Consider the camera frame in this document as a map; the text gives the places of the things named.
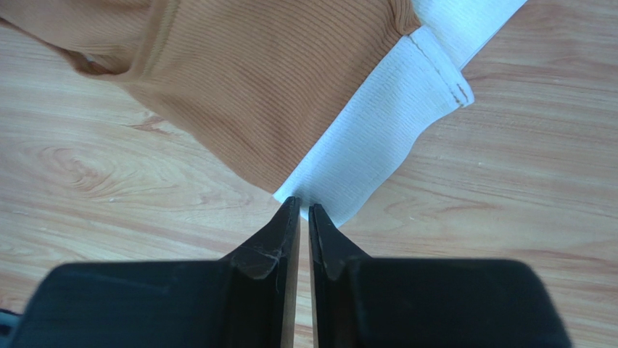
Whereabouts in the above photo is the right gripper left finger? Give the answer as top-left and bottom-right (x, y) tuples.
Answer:
(9, 197), (301, 347)

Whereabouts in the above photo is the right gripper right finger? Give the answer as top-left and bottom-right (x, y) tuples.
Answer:
(308, 204), (572, 347)

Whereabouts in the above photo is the brown underwear white waistband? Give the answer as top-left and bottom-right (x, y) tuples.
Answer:
(1, 1), (522, 226)

